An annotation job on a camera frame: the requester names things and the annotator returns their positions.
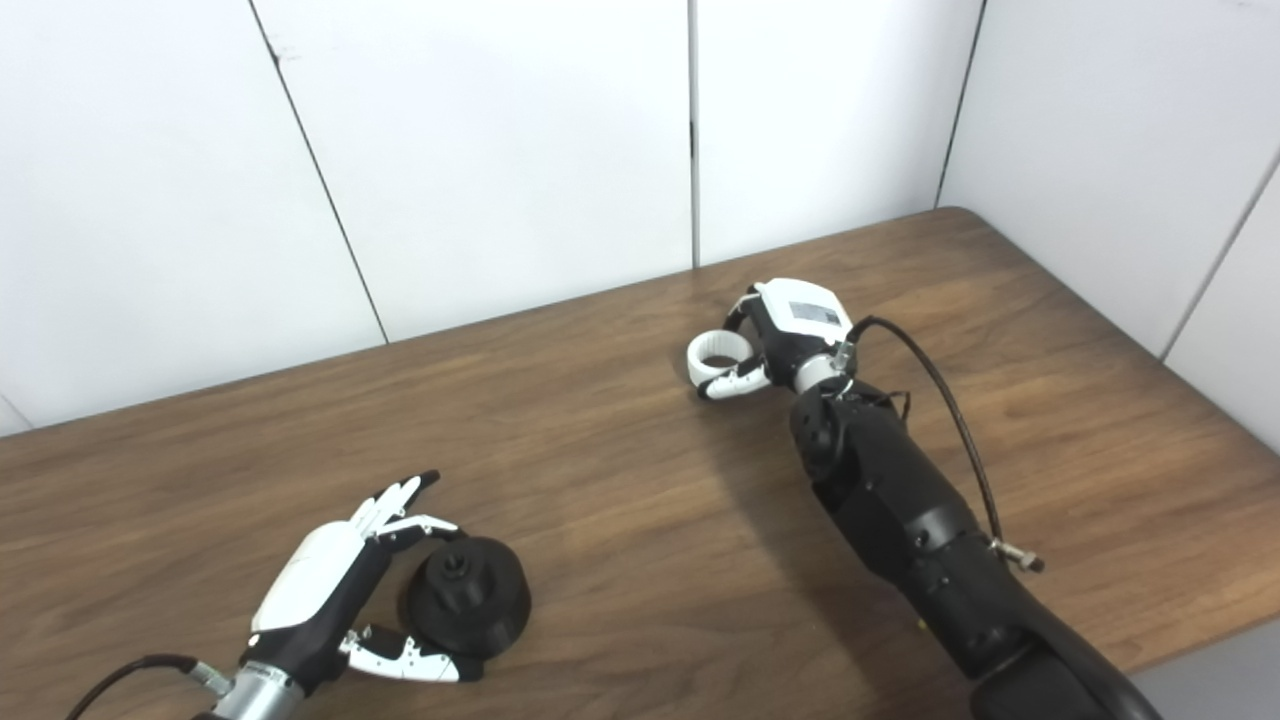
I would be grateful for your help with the white and black right hand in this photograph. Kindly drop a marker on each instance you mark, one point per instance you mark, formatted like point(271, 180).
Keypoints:
point(800, 315)

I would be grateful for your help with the white and black left hand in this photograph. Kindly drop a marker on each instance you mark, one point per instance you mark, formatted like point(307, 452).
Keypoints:
point(315, 580)

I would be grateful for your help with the round black plastic part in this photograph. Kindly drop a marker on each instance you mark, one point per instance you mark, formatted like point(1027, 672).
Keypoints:
point(470, 600)

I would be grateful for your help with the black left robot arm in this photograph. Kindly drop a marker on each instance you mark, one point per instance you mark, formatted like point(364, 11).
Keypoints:
point(255, 697)

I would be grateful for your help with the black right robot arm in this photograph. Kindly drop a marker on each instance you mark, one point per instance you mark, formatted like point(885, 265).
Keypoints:
point(900, 500)

